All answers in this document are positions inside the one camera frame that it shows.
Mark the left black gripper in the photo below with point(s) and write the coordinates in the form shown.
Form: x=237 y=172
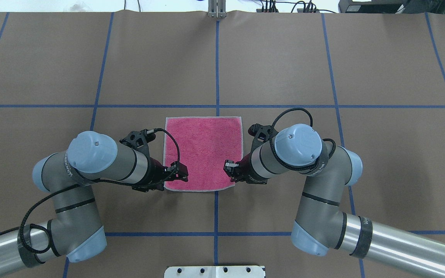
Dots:
x=155 y=173

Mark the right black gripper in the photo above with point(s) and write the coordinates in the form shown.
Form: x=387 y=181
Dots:
x=245 y=166

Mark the pink and grey towel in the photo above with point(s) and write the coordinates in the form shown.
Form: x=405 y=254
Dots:
x=204 y=143

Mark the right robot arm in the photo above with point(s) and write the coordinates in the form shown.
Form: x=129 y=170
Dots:
x=319 y=224

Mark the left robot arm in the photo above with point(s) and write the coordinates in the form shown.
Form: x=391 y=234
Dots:
x=67 y=221

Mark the black box on desk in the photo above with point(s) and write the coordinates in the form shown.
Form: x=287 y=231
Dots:
x=369 y=6

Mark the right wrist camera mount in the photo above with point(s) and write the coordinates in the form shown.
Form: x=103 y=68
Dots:
x=261 y=133

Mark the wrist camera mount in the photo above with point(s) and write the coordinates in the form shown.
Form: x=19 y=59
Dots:
x=261 y=133
x=138 y=139

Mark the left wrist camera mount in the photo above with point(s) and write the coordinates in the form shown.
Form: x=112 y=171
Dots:
x=138 y=139

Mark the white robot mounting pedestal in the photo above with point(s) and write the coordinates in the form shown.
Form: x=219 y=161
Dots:
x=234 y=271

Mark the aluminium frame post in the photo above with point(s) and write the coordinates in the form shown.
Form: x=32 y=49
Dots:
x=217 y=9

